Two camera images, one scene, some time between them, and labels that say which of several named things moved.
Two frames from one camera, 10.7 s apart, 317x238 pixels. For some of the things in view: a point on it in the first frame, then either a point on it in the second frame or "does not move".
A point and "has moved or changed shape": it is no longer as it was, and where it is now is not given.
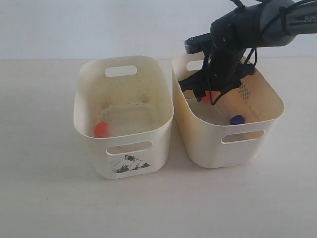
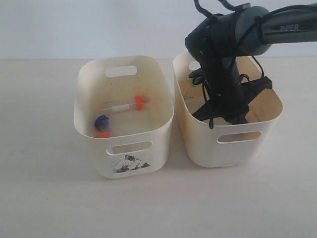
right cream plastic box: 235,131 does not move
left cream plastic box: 124,110 does not move
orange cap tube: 206,99 has moved or changed shape
